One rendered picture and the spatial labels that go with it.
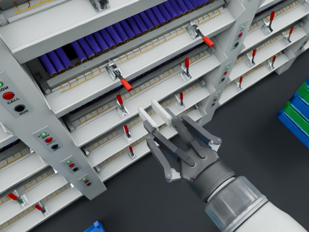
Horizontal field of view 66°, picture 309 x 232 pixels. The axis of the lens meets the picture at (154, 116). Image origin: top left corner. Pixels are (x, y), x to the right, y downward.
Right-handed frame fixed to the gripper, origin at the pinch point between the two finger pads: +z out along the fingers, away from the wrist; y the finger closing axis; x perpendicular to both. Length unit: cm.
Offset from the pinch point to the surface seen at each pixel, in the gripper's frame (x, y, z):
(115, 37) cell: 4.8, 4.7, 24.1
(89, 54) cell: 4.2, -3.3, 23.2
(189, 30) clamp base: 0.6, 25.7, 19.0
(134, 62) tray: -0.7, 6.1, 18.6
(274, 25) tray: -20, 76, 22
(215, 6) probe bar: 3.1, 36.5, 20.3
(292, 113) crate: -67, 86, -1
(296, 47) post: -50, 113, 24
